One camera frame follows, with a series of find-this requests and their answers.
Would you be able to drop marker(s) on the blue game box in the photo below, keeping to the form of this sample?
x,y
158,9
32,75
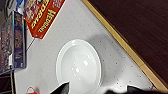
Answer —
x,y
15,43

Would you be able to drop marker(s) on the red board game box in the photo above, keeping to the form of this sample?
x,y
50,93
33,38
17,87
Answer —
x,y
41,16

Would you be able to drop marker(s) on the white board game box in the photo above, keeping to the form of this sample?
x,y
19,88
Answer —
x,y
15,5

